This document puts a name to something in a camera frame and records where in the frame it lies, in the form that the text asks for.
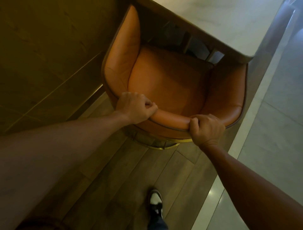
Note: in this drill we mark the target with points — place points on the person's left hand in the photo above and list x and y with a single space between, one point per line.
132 106

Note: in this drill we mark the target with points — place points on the person's right hand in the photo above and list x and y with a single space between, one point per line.
209 130

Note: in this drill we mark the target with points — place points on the person's right thumb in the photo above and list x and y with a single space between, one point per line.
194 128

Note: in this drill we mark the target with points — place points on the person's left fingers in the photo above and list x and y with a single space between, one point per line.
149 107

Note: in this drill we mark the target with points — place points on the orange leather armchair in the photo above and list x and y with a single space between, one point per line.
165 83

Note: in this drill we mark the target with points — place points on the person's left forearm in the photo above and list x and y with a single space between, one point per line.
59 147

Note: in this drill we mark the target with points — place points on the person's right forearm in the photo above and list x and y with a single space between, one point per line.
236 180

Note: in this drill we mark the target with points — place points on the black and white sneaker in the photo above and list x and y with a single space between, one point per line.
155 203

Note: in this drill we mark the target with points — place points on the person's blue jeans leg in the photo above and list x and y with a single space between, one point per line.
157 224

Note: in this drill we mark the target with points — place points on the white marble wooden table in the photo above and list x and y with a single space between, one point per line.
224 21

